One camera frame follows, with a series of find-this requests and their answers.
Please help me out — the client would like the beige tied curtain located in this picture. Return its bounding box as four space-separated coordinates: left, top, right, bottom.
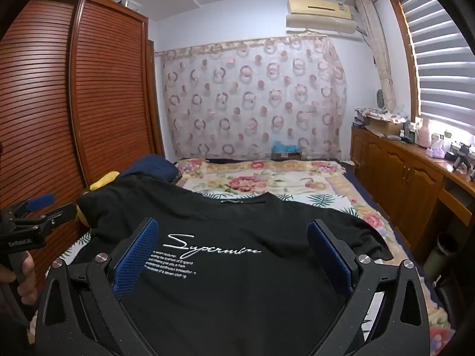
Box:
354 0 398 112

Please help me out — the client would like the circle print sheer curtain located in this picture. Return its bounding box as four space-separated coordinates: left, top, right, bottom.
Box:
156 35 347 160

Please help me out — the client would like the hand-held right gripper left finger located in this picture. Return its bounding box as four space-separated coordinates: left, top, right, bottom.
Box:
33 217 160 356

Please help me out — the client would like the pale plastic bag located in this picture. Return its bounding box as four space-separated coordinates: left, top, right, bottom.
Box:
426 139 446 160

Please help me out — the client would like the grey window blind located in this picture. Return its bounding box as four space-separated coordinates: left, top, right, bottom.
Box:
393 0 475 130

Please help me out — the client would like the leaf print sheet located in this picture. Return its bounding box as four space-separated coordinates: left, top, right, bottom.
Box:
200 191 360 217

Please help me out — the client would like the yellow plush toy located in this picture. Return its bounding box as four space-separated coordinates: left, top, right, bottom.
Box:
76 182 119 227

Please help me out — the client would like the pink bottle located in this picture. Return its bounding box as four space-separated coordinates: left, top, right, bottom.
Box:
417 119 432 146

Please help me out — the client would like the black device on stand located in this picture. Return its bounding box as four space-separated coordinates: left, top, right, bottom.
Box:
453 143 473 172

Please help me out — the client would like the black t-shirt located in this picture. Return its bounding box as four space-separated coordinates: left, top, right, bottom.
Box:
76 174 394 356

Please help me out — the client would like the wooden sideboard cabinet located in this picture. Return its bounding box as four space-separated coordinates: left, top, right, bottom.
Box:
351 124 475 264

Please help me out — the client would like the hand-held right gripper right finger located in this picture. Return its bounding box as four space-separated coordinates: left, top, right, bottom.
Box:
306 219 427 356

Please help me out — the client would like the floral cloth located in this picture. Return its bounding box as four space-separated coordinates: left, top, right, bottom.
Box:
354 107 407 123

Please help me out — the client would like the person's left hand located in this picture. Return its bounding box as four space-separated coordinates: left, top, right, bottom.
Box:
0 254 37 298

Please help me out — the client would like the floral blanket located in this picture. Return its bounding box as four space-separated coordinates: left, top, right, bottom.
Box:
61 158 457 342

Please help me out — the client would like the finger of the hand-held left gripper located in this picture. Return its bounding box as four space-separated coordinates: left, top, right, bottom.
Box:
22 204 77 231
7 193 56 224

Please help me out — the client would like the navy blue pillow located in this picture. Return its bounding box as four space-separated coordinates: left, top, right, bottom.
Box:
121 154 179 186

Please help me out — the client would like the grey cylindrical flask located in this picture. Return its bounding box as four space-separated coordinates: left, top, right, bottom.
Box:
423 232 451 275

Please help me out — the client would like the wooden louvered wardrobe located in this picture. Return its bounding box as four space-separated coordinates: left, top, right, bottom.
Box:
0 0 166 293

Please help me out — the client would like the open cardboard box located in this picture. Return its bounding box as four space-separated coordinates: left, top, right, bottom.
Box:
367 119 403 136

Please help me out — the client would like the cardboard box with blue contents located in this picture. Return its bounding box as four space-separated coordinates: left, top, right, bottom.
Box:
271 140 302 161

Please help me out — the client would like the wall air conditioner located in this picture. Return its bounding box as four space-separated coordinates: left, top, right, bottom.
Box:
285 0 366 38

